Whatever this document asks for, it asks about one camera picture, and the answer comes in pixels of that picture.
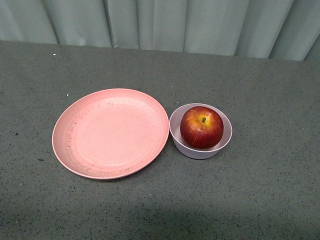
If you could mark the light pink bowl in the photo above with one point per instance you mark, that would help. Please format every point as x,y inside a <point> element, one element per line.
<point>198,154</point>

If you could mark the red apple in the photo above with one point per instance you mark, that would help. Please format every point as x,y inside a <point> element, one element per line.
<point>201,127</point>

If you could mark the pink round plate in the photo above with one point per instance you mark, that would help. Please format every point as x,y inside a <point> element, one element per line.
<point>110,134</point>

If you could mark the grey-white curtain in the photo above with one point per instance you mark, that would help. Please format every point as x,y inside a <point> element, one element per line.
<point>277,29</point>

